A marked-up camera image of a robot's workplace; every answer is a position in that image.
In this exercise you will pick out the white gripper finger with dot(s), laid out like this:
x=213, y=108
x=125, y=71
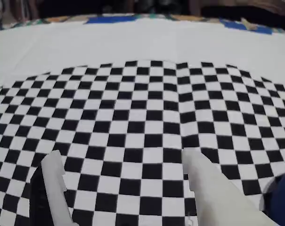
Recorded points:
x=215, y=200
x=55, y=188

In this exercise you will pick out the blue round box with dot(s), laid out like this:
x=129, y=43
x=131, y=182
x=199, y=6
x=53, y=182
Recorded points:
x=279, y=200

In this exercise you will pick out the black white checkered mat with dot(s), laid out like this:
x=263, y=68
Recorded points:
x=142, y=42

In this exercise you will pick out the blue tape patch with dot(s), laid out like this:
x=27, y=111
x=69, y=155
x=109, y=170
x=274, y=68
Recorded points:
x=248, y=27
x=109, y=20

